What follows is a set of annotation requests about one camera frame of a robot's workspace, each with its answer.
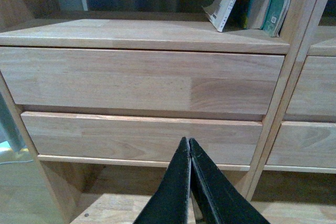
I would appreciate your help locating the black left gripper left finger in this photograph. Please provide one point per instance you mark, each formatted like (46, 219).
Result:
(169, 204)

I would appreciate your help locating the wooden drawer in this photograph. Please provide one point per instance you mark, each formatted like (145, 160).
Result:
(314, 94)
(141, 80)
(139, 138)
(304, 144)

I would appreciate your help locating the upper left wooden drawer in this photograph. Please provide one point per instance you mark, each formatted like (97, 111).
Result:
(141, 80)

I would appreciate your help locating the upper right wooden drawer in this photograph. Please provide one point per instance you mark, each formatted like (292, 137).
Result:
(314, 94)

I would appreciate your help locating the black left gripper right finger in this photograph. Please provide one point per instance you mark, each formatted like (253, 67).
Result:
(214, 198)

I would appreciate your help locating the lower right wooden drawer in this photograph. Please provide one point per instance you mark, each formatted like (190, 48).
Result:
(304, 144)

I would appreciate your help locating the thin green magazine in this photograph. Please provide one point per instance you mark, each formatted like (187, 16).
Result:
(274, 19)

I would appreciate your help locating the lower left wooden drawer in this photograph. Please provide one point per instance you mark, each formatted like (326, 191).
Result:
(139, 138)

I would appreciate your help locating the wooden bookshelf unit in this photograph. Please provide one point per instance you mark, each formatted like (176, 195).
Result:
(97, 190)

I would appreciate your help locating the teal cover book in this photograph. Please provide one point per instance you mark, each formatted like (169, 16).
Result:
(249, 14)

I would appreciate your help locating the white illustrated paperback book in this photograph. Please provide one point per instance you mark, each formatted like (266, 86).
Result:
(218, 13)

